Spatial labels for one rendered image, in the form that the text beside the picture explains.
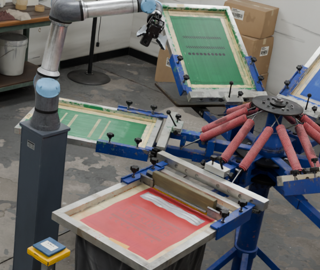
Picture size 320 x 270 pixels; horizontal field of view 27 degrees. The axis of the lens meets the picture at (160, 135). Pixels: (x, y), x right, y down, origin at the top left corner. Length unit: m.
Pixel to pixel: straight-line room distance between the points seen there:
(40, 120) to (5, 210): 1.76
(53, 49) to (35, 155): 0.54
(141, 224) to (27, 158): 0.72
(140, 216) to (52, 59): 0.90
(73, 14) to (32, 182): 0.88
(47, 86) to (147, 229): 0.85
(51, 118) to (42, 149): 0.16
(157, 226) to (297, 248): 2.15
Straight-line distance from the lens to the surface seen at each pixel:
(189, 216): 3.26
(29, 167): 3.49
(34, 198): 3.52
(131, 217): 3.19
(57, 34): 3.38
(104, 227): 3.08
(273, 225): 5.34
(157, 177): 3.40
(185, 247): 2.97
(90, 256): 3.16
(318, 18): 7.37
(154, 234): 3.08
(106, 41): 8.51
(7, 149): 5.93
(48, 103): 3.34
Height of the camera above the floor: 2.57
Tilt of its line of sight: 23 degrees down
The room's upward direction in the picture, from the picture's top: 9 degrees clockwise
